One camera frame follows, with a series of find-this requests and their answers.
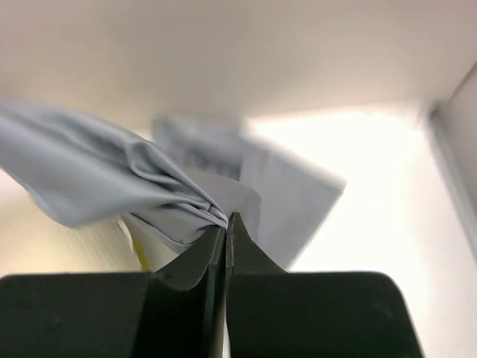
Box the cream and yellow pillow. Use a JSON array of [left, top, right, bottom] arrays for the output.
[[116, 216, 179, 271]]

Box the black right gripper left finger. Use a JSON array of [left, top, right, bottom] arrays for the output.
[[1, 227, 225, 357]]

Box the grey fabric pillowcase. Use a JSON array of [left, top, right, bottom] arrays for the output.
[[1, 102, 345, 267]]

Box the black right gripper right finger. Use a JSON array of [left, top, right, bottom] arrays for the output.
[[225, 214, 423, 358]]

